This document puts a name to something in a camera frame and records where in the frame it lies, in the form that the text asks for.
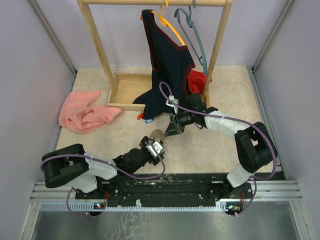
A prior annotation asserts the red cloth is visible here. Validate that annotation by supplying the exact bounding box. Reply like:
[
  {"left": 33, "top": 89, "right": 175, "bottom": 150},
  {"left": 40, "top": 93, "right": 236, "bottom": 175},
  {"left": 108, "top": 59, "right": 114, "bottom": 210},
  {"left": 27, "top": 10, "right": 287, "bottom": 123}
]
[{"left": 187, "top": 70, "right": 207, "bottom": 95}]

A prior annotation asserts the yellow hanger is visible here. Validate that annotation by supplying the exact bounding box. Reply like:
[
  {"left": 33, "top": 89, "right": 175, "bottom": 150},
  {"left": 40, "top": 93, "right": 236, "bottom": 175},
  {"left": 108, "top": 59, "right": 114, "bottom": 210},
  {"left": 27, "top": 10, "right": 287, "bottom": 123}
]
[{"left": 151, "top": 5, "right": 186, "bottom": 46}]

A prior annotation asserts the red key tag left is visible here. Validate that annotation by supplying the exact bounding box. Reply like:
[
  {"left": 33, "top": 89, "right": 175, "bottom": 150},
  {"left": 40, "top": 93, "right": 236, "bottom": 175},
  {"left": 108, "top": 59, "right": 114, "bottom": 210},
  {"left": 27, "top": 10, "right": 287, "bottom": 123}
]
[{"left": 136, "top": 113, "right": 143, "bottom": 120}]

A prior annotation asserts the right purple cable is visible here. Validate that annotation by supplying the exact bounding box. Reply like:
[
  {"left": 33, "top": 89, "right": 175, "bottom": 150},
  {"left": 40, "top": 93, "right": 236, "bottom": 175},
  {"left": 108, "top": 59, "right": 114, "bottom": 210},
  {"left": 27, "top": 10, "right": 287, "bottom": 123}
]
[{"left": 158, "top": 81, "right": 278, "bottom": 217}]

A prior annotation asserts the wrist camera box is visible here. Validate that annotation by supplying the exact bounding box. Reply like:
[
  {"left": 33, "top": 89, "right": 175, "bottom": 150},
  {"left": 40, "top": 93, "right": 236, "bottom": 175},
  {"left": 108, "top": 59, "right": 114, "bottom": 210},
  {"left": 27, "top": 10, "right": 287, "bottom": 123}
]
[
  {"left": 165, "top": 95, "right": 179, "bottom": 108},
  {"left": 145, "top": 141, "right": 163, "bottom": 158}
]

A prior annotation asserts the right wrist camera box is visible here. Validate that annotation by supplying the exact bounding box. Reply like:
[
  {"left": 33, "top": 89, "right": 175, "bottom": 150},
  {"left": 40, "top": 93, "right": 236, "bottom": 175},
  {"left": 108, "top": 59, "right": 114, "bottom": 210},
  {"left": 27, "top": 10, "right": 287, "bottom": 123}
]
[{"left": 165, "top": 95, "right": 179, "bottom": 108}]

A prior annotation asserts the wooden clothes rack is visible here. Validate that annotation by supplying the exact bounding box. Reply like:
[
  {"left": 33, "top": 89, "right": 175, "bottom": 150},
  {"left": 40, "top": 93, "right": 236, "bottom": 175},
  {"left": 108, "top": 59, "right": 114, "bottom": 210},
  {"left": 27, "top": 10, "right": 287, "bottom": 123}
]
[{"left": 77, "top": 0, "right": 233, "bottom": 111}]

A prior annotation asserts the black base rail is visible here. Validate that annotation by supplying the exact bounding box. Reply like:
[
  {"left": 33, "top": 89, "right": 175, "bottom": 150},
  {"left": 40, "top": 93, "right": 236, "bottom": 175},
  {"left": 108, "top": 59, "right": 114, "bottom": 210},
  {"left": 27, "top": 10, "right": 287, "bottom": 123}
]
[{"left": 47, "top": 171, "right": 286, "bottom": 208}]

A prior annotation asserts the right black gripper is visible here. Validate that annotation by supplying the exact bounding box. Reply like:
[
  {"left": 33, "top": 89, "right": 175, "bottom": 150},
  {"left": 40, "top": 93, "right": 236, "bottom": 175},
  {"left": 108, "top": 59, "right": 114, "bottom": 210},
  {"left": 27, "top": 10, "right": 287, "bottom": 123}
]
[{"left": 164, "top": 109, "right": 196, "bottom": 138}]

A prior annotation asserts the pink cloth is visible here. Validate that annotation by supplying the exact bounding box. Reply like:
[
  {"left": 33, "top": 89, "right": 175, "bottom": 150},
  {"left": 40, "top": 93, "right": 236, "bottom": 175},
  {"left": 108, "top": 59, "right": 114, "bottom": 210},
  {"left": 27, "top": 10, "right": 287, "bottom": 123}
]
[{"left": 58, "top": 90, "right": 122, "bottom": 134}]

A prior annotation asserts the grey-blue hanger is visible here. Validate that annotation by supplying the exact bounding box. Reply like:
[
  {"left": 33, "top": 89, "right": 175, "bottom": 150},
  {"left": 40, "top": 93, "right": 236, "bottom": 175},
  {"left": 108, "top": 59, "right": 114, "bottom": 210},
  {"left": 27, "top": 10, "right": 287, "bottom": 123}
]
[{"left": 173, "top": 0, "right": 208, "bottom": 76}]

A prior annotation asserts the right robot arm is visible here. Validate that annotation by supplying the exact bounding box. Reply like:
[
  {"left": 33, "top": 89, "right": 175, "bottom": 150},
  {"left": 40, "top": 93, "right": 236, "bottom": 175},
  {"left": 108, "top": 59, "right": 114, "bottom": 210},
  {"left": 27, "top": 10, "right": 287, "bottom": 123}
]
[{"left": 164, "top": 93, "right": 278, "bottom": 198}]

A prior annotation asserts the dark navy vest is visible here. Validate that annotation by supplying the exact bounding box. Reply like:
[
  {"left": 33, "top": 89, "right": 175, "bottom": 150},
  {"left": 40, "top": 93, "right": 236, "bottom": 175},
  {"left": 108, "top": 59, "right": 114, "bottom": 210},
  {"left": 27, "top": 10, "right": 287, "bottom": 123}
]
[{"left": 133, "top": 9, "right": 195, "bottom": 120}]

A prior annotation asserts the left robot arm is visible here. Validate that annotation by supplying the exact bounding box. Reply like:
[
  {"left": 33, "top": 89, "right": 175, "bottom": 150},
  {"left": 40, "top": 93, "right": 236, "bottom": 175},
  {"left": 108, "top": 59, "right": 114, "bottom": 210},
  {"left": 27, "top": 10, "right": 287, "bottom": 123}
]
[{"left": 40, "top": 136, "right": 166, "bottom": 199}]

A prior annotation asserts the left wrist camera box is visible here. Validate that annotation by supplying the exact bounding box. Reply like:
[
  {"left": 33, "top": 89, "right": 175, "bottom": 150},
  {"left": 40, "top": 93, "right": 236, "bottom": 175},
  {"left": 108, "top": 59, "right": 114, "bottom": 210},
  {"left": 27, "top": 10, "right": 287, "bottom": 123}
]
[{"left": 145, "top": 141, "right": 163, "bottom": 158}]

